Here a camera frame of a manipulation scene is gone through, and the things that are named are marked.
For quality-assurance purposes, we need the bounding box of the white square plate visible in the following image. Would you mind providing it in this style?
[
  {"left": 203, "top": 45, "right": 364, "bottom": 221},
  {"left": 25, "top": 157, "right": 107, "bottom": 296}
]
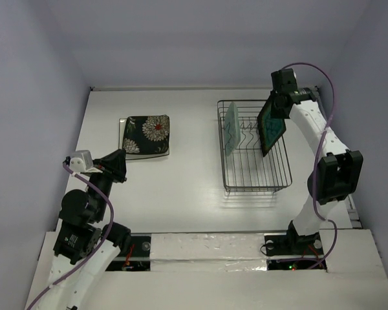
[{"left": 118, "top": 118, "right": 170, "bottom": 161}]

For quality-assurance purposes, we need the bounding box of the light blue rectangular plate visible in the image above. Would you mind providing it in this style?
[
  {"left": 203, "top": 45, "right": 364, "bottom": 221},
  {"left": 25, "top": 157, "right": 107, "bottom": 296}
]
[{"left": 224, "top": 101, "right": 241, "bottom": 156}]

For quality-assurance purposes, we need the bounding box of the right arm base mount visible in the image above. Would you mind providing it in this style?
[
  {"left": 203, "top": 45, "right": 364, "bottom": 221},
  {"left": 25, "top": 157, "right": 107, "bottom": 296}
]
[{"left": 259, "top": 234, "right": 327, "bottom": 271}]

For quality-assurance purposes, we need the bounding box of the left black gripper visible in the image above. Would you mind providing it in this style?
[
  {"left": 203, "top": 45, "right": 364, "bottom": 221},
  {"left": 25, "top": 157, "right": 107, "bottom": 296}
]
[{"left": 89, "top": 147, "right": 129, "bottom": 219}]

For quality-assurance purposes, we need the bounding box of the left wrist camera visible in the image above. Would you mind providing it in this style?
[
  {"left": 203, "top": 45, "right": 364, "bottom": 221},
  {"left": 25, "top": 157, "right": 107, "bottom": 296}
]
[{"left": 67, "top": 150, "right": 100, "bottom": 174}]

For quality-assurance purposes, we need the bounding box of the black floral square plate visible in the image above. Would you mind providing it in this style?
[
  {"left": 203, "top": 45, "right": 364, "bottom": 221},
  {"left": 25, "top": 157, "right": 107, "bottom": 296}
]
[{"left": 123, "top": 138, "right": 169, "bottom": 156}]

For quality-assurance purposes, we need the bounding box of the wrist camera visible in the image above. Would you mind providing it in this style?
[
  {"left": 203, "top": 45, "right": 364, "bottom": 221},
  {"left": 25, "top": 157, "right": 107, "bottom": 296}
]
[
  {"left": 292, "top": 71, "right": 297, "bottom": 84},
  {"left": 67, "top": 150, "right": 100, "bottom": 174}
]

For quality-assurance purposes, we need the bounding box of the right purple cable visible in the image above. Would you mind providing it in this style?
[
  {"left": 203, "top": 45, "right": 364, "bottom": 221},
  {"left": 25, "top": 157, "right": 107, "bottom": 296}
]
[{"left": 281, "top": 62, "right": 339, "bottom": 269}]

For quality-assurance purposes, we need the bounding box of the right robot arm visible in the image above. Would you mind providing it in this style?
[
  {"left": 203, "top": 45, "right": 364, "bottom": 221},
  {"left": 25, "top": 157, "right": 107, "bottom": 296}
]
[{"left": 268, "top": 68, "right": 363, "bottom": 253}]

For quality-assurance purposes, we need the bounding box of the wire dish rack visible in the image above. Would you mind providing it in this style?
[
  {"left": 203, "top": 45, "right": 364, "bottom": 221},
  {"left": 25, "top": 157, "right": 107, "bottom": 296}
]
[{"left": 217, "top": 99, "right": 292, "bottom": 194}]

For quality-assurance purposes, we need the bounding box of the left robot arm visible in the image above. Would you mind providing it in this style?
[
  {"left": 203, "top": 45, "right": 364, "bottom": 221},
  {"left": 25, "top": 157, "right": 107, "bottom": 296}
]
[{"left": 28, "top": 149, "right": 131, "bottom": 309}]

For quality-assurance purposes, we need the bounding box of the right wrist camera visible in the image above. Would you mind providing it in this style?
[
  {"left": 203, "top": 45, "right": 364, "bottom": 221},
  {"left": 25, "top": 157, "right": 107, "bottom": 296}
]
[{"left": 292, "top": 71, "right": 297, "bottom": 84}]

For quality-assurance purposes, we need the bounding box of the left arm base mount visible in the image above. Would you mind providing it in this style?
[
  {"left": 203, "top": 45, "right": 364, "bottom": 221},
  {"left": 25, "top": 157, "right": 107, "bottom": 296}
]
[{"left": 106, "top": 234, "right": 151, "bottom": 272}]

